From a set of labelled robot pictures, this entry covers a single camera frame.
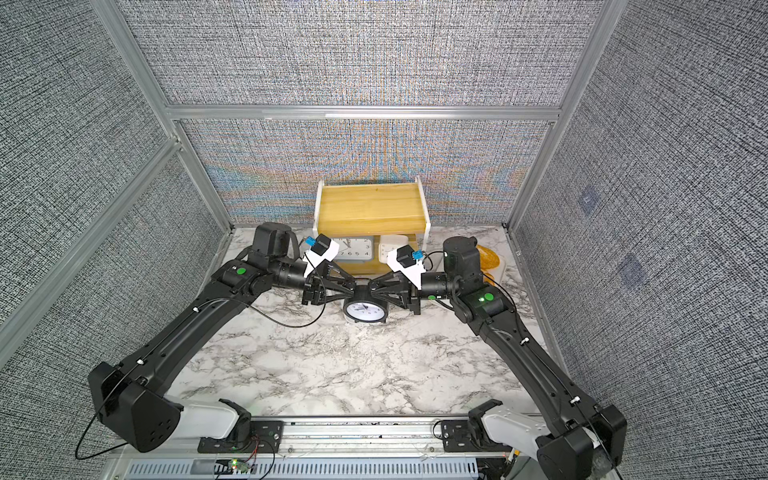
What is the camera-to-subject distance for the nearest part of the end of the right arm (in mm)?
576

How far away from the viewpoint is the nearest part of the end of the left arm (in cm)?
60

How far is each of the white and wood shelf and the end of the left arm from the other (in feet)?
0.46

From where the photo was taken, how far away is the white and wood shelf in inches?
30.1

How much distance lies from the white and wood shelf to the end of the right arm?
172mm
